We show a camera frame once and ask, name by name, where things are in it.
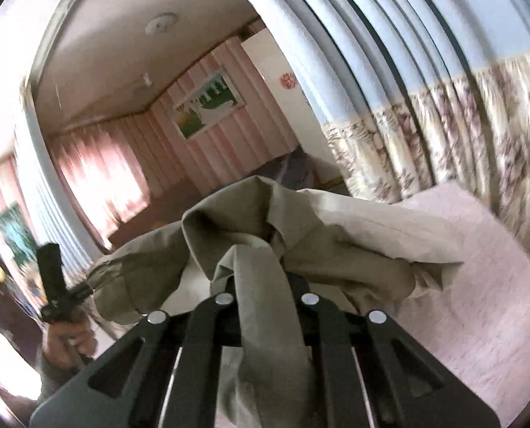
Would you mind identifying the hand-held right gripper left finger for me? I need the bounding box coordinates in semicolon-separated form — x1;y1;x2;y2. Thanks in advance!
30;293;237;428

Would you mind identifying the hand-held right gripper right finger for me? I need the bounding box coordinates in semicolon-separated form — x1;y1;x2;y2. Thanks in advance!
287;275;502;428

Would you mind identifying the grey trousers garment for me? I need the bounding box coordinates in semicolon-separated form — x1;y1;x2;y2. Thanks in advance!
86;176;465;428

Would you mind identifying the person's left forearm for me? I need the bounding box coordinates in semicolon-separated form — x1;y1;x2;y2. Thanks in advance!
35;353;85;404

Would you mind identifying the person's left hand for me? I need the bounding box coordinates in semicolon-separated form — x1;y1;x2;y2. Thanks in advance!
42;310;98;367

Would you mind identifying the pink window curtain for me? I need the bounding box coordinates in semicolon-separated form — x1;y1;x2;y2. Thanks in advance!
46;116;152;242

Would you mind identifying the pink floral bed sheet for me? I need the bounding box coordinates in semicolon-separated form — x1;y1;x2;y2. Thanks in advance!
372;180;530;428

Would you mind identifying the white wardrobe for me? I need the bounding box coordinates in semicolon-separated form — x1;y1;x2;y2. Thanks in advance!
240;27;350;188

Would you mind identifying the round ceiling light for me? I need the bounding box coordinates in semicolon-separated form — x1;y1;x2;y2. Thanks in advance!
145;12;179;35

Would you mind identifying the green wall picture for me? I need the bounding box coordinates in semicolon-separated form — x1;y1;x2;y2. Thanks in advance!
0;203;38;269

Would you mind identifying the wall poster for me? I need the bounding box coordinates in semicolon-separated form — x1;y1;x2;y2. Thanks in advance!
171;69;246;140

